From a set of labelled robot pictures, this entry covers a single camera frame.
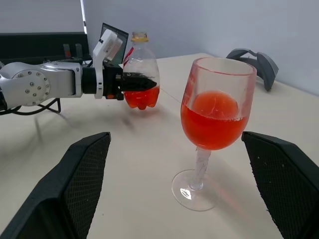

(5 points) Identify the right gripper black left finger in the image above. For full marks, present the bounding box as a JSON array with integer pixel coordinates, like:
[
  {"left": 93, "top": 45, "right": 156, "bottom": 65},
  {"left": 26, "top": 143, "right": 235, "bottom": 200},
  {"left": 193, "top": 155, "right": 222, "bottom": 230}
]
[{"left": 0, "top": 131, "right": 112, "bottom": 239}]

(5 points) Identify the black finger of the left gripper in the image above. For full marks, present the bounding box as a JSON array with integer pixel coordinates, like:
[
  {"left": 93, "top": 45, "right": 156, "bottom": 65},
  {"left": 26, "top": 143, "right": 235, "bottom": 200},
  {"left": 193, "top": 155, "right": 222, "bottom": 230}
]
[{"left": 116, "top": 72, "right": 158, "bottom": 92}]

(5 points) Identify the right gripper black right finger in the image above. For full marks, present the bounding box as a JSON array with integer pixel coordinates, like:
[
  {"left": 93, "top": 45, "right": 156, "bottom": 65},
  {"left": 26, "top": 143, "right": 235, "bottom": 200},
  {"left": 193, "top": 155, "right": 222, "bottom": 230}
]
[{"left": 241, "top": 131, "right": 319, "bottom": 239}]

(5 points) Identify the bottle with red liquid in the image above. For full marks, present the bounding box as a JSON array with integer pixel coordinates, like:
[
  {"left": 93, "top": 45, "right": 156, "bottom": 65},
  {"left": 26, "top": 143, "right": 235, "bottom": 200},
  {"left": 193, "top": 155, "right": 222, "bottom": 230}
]
[{"left": 122, "top": 31, "right": 161, "bottom": 111}]

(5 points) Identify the clear plastic wine glass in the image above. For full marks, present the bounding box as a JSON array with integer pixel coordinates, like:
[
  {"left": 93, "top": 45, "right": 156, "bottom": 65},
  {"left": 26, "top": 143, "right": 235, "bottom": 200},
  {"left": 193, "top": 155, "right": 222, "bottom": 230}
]
[{"left": 171, "top": 57, "right": 258, "bottom": 213}]

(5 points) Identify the black laptop screen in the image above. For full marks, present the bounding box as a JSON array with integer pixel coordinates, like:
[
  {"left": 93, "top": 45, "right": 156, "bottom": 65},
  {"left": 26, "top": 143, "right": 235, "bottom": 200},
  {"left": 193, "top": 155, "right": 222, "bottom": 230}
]
[{"left": 99, "top": 22, "right": 130, "bottom": 68}]

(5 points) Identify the grey curved plastic visor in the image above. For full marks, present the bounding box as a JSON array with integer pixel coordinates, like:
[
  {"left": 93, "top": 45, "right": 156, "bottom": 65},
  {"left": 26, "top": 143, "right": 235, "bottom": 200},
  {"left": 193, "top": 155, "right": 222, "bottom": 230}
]
[{"left": 225, "top": 48, "right": 280, "bottom": 92}]

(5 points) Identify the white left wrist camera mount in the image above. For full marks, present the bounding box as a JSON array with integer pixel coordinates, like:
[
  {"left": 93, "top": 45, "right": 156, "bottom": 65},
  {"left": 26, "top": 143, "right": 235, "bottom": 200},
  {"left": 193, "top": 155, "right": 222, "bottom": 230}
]
[{"left": 92, "top": 29, "right": 124, "bottom": 100}]

